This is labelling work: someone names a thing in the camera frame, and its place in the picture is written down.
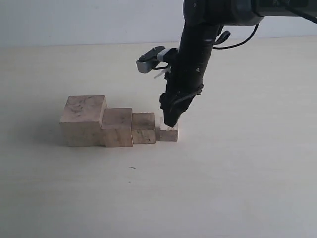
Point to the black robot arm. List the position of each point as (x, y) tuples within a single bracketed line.
[(204, 20)]

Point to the second largest wooden cube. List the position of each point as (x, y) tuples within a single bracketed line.
[(116, 127)]

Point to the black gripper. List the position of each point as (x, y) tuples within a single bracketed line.
[(184, 83)]

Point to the smallest wooden cube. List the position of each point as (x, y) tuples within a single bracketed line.
[(166, 133)]

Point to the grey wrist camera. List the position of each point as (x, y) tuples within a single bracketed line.
[(151, 59)]

